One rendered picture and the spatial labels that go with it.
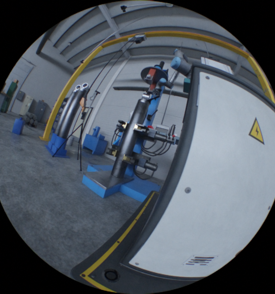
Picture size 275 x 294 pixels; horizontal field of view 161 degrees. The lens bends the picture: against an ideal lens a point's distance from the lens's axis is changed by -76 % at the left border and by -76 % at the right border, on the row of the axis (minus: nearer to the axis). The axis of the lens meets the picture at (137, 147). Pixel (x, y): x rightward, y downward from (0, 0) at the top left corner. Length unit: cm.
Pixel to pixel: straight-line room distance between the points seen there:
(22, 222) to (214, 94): 93
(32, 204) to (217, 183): 94
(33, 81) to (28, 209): 1120
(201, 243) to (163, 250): 7
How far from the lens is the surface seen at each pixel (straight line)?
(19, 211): 85
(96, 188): 118
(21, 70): 1185
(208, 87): 20
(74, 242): 70
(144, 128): 142
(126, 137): 147
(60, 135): 215
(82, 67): 389
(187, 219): 16
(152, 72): 193
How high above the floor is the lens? 61
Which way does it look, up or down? 3 degrees up
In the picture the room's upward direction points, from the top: 20 degrees clockwise
